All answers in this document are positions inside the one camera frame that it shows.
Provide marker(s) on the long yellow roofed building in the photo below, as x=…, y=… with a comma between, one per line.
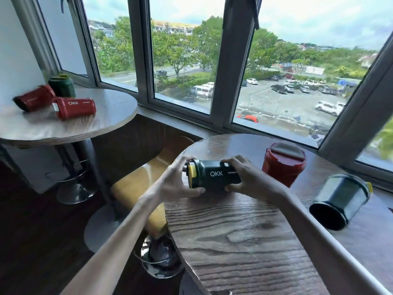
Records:
x=173, y=28

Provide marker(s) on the person's left forearm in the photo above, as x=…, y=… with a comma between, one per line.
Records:
x=122, y=242

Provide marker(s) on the grey window frame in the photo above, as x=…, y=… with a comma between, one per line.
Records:
x=141, y=58

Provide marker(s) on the dark green tumbler black base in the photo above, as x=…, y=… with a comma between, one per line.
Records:
x=340, y=199

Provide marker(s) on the dark round wooden table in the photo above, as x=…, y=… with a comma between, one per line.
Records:
x=245, y=242

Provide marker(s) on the yellow stool with chrome base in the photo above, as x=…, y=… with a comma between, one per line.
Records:
x=138, y=184

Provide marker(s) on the light round wooden table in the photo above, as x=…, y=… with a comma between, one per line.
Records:
x=104, y=116

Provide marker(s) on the group of parked cars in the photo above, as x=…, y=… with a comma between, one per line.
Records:
x=288, y=87

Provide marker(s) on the small dark green tumbler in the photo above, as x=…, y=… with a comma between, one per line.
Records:
x=62, y=86

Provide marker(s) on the person's right thumb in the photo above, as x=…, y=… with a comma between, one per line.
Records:
x=235, y=188

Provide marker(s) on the red tumbler with grey lid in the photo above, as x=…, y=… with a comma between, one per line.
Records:
x=282, y=168

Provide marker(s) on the person's right forearm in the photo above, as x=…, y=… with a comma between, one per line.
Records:
x=325, y=242

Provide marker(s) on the person's left hand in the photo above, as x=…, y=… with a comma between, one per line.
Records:
x=172, y=184

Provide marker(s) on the person's right hand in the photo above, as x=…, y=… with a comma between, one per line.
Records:
x=258, y=181

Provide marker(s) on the dark green tumbler yellow lid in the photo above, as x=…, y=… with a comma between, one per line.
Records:
x=215, y=176

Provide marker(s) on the group of green trees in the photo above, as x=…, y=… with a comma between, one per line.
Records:
x=181, y=46

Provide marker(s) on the red tumbler with white print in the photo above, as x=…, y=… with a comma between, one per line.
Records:
x=76, y=108

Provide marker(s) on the plain red tumbler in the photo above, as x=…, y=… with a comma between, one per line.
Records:
x=35, y=99

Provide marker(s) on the person's left thumb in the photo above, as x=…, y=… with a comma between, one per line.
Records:
x=195, y=192

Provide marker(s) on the chrome stool base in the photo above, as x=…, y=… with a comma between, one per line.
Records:
x=75, y=187

